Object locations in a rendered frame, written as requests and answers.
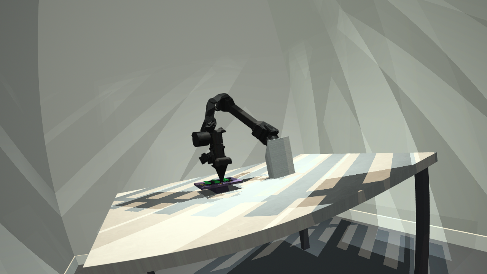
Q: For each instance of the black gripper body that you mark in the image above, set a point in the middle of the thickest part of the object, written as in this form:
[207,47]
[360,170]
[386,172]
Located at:
[220,158]

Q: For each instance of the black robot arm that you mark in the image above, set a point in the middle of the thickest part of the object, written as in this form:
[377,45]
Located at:
[209,136]

